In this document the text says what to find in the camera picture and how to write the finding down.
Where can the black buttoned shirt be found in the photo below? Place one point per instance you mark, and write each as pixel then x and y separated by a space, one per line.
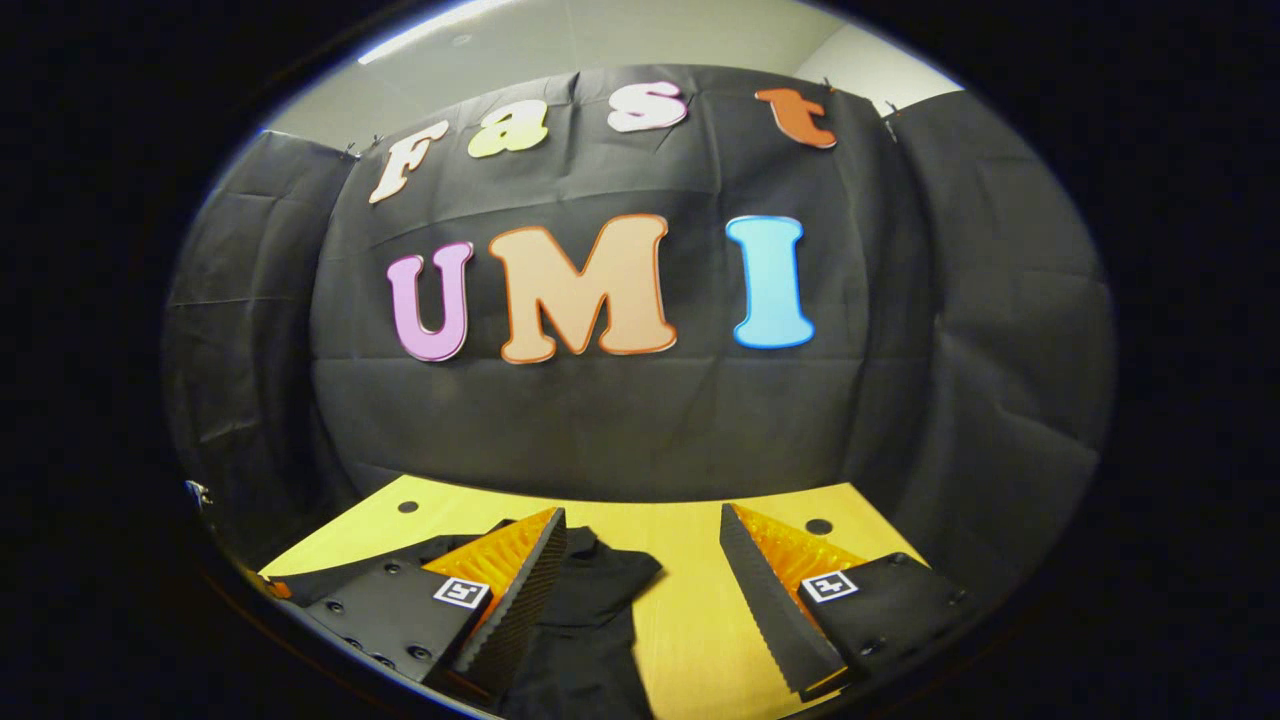
pixel 590 600

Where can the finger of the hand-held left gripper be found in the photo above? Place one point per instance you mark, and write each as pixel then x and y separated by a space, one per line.
pixel 276 589

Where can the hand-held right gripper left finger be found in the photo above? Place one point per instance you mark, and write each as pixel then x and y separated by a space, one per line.
pixel 525 590

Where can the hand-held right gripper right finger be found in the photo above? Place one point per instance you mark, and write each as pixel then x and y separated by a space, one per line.
pixel 765 600

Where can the black backdrop cloth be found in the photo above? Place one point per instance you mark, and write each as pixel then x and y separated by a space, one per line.
pixel 650 420

